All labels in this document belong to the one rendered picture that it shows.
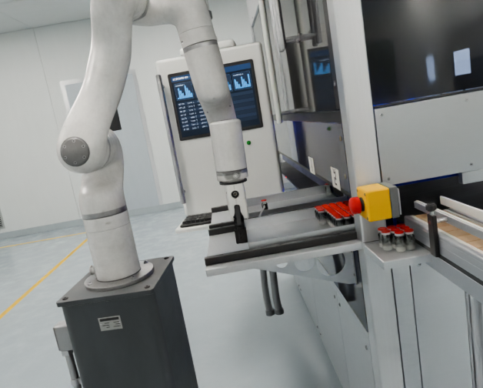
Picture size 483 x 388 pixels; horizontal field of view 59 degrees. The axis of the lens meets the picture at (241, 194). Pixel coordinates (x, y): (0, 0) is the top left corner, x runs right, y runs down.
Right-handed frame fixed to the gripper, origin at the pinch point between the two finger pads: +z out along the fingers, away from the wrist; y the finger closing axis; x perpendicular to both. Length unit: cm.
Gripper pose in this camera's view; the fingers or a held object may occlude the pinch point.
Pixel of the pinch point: (241, 235)
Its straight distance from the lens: 118.5
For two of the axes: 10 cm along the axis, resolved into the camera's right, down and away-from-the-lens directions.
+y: -0.4, -1.8, 9.8
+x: -9.9, 1.4, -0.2
